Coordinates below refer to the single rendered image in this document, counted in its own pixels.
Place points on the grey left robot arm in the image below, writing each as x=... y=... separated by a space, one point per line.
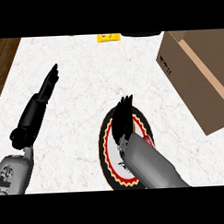
x=12 y=173

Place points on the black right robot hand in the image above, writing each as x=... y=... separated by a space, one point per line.
x=123 y=119

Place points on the yellow packet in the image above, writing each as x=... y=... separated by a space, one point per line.
x=108 y=37

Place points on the black flat object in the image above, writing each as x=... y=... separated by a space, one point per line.
x=141 y=33

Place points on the brown cardboard box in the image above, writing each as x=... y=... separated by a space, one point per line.
x=197 y=79

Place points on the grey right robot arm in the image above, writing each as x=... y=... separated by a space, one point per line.
x=150 y=164

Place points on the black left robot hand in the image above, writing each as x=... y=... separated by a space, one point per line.
x=32 y=115

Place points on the black red white plate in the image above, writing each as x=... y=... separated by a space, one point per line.
x=114 y=160

